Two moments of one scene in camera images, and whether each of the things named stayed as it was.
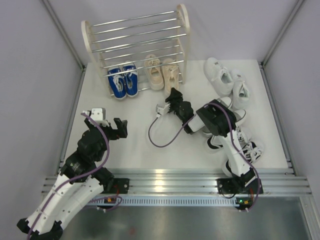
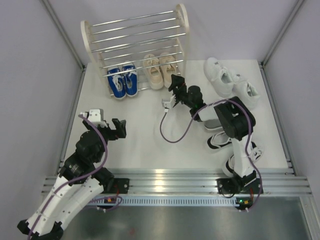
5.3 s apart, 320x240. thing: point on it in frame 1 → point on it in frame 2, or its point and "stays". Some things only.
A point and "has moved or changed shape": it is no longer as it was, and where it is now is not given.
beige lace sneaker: (170, 71) has moved or changed shape
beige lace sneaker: (154, 70) stays
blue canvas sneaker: (117, 82) stays
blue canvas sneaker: (131, 79) stays
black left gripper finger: (122, 126) stays
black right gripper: (175, 97) → (177, 81)
